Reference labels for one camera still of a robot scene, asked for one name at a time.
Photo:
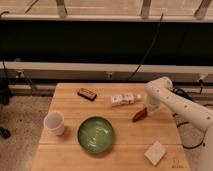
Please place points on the dark red eraser block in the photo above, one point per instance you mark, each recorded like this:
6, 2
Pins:
87, 94

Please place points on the white sponge block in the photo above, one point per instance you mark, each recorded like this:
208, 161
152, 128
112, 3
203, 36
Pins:
155, 153

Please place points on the green bowl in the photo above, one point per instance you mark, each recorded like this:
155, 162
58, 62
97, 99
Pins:
95, 135

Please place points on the black object on floor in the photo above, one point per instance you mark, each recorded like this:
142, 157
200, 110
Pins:
5, 133

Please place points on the white plastic bottle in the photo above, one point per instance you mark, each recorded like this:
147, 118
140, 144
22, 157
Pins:
124, 99

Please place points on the wall power outlet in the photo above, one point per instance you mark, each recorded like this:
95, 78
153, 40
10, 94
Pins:
109, 75

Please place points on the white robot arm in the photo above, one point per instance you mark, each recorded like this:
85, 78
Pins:
160, 91

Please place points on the white plastic cup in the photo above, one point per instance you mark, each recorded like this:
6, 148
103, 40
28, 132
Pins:
54, 122

